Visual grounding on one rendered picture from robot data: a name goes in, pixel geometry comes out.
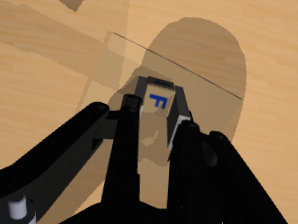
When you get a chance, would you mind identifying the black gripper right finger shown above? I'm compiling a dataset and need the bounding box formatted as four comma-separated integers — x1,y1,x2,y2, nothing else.
167,85,288,224

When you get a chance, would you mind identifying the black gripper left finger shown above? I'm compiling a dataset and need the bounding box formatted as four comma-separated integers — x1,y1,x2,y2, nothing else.
0,76,148,224

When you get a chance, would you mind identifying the tan block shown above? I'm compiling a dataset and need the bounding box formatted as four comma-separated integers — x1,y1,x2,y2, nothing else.
142,76,176,117

